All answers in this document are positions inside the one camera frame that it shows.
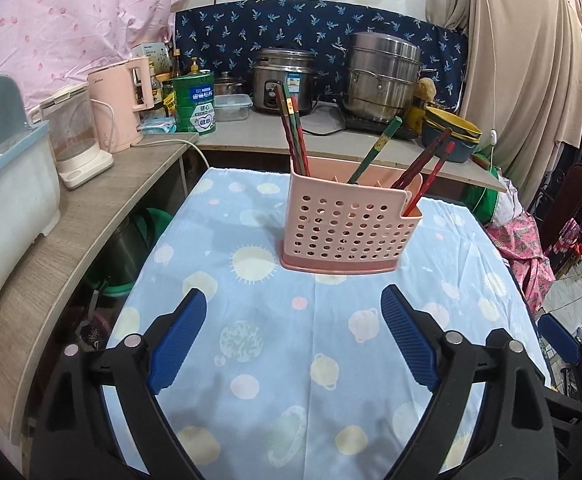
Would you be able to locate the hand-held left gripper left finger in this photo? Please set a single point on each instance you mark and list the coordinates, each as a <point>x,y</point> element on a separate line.
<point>178,345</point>

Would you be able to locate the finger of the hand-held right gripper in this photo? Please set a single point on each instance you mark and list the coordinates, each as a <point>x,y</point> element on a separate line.
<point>558,335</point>

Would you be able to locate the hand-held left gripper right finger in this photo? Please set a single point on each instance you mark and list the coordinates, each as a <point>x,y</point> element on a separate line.
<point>408,335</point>

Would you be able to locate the pink perforated utensil basket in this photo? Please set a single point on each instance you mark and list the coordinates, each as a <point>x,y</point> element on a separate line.
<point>346,230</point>

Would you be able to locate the green patterned chopstick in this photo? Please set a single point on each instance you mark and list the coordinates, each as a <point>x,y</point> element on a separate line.
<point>373,152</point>

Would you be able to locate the blue planet print tablecloth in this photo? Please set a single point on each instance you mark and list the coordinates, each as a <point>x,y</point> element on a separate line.
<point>251,340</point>

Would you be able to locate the pink floral cloth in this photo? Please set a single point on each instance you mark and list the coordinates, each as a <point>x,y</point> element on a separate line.
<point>521,255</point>

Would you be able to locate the green plastic basin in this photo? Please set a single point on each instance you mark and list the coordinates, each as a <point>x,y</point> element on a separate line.
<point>158,220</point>

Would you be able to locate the wood grain counter shelf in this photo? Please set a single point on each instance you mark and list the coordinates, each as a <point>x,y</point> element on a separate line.
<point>71,240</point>

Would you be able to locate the blue bowls yellow rim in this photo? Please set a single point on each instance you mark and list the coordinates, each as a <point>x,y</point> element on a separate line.
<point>458,145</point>

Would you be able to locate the black induction cooker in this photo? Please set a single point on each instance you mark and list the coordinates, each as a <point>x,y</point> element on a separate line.
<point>371,125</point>

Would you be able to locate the white dish drainer box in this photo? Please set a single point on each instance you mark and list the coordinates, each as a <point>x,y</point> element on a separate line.
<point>6,210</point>

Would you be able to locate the blue wipes packet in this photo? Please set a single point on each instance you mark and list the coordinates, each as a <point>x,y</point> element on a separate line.
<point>157,124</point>

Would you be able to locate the beige counter board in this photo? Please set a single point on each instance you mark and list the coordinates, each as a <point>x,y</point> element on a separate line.
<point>261,135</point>

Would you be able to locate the glass kettle white base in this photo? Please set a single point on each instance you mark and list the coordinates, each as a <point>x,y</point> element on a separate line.
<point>73,135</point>

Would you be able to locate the green tin can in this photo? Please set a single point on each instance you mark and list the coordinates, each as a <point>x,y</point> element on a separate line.
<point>196,105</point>

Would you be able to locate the clear food container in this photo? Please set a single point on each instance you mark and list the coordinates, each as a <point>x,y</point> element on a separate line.
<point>231,108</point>

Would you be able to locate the yellow-brown sponge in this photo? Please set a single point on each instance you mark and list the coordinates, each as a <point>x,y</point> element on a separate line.
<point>427,90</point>

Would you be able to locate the pink electric kettle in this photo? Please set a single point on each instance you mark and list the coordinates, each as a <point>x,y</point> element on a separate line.
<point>113,105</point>

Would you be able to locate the steel steamer pot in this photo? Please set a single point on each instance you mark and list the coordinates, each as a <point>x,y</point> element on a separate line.
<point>381,80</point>

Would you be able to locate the small lidded glass pot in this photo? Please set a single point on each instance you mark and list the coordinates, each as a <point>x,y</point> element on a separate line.
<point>228,85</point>

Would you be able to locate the beige hanging cloth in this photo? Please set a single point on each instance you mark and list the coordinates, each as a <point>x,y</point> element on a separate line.
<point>521,70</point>

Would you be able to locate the yellow pump bottle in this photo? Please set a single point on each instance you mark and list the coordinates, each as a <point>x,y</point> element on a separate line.
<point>194,67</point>

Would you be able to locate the dark glass bottle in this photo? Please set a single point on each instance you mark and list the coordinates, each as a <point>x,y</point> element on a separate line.
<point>176,64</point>

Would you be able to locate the steel rice cooker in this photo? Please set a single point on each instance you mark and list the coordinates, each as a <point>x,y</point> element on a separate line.
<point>271,75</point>

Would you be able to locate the green white carton box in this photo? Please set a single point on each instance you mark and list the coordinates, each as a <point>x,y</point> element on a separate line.
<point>148,57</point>

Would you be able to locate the navy leaf print cloth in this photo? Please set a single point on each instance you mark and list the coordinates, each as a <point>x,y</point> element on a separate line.
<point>296,25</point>

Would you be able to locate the pink dotted sheet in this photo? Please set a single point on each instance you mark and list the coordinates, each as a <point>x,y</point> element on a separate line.
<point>71,15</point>

